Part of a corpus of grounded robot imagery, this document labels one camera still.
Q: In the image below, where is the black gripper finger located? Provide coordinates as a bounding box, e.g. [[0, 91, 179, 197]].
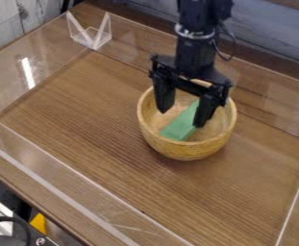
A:
[[153, 77, 177, 113], [193, 94, 217, 128]]

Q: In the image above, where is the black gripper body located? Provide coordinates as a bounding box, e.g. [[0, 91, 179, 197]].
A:
[[150, 31, 233, 106]]

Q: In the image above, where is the green rectangular block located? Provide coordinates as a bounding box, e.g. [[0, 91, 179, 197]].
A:
[[159, 101, 199, 141]]

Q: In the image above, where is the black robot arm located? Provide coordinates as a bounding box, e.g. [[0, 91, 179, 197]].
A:
[[150, 0, 234, 128]]

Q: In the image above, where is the brown wooden bowl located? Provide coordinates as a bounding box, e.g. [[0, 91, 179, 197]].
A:
[[138, 87, 238, 161]]

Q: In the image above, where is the clear acrylic corner bracket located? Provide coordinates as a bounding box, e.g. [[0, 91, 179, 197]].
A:
[[66, 12, 113, 50]]

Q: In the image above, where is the clear acrylic tray wall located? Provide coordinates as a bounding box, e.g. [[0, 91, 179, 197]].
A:
[[0, 122, 193, 246]]

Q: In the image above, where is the black cable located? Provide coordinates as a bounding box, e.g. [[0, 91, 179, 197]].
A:
[[0, 214, 32, 246]]

